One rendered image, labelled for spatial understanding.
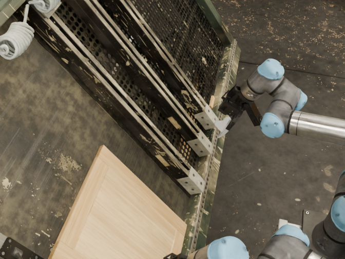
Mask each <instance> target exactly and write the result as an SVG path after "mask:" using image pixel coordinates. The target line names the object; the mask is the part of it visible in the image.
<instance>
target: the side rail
mask: <svg viewBox="0 0 345 259"><path fill-rule="evenodd" d="M196 2H197V3H198V5H199V6H200V8H201V9H202V11H203V13H204V14H205V16H206V17H207V19H208V20H209V22H210V24H211V25H212V27H213V28H214V30H215V32H216V33H217V35H218V36H219V38H220V40H221V41H222V43H223V44H224V46H227V45H229V44H231V43H232V40H233V37H232V35H231V33H230V32H229V30H228V28H227V27H226V25H225V24H224V22H223V20H222V18H221V17H220V15H219V14H218V12H217V10H216V9H215V7H214V5H213V4H212V2H211V1H210V0H196Z"/></svg>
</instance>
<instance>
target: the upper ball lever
mask: <svg viewBox="0 0 345 259"><path fill-rule="evenodd" d="M11 255H12V256H14V257H15V258H17V259H23V258H22V255H23V251H22V250H20V249H19V248H17V247H14V248H13V250H12V252H11Z"/></svg>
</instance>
